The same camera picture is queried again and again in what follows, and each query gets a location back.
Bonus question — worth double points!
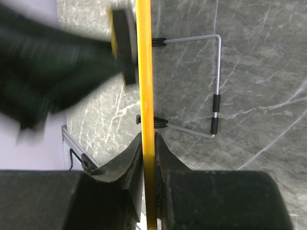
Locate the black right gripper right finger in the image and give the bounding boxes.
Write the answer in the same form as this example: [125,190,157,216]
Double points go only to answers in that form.
[155,134,293,230]

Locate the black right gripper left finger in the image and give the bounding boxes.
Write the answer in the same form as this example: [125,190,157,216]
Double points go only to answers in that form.
[0,135,143,230]

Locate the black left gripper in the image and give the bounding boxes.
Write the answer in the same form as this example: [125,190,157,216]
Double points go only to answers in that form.
[0,5,125,129]

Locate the yellow whiteboard eraser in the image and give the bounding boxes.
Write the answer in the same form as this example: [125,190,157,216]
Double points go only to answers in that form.
[108,8,138,85]

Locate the yellow-framed whiteboard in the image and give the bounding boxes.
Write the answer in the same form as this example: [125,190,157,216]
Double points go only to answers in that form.
[136,0,157,230]

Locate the aluminium mounting rail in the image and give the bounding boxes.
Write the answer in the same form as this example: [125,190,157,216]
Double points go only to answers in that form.
[61,125,99,171]

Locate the wire whiteboard stand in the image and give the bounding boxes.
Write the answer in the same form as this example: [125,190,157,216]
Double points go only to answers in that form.
[152,34,222,138]

